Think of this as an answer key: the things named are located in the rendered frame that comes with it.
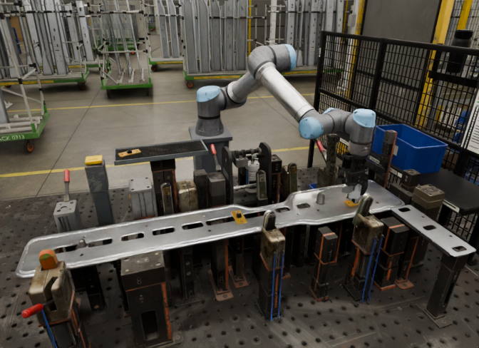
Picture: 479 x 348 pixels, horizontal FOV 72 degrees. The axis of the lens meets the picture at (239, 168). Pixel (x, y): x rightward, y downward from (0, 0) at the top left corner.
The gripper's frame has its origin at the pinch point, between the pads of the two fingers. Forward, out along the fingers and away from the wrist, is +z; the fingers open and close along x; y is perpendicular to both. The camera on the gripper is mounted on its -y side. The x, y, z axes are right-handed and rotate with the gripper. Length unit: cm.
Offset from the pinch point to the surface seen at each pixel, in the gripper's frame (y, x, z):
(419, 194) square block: -23.8, 7.1, -1.4
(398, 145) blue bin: -35.3, -19.8, -9.8
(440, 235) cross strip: -15.4, 26.2, 2.6
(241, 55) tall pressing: -182, -704, 41
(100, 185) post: 95, -35, -5
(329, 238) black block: 20.5, 15.1, 3.0
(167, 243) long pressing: 73, 2, 1
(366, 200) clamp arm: 6.4, 13.3, -8.2
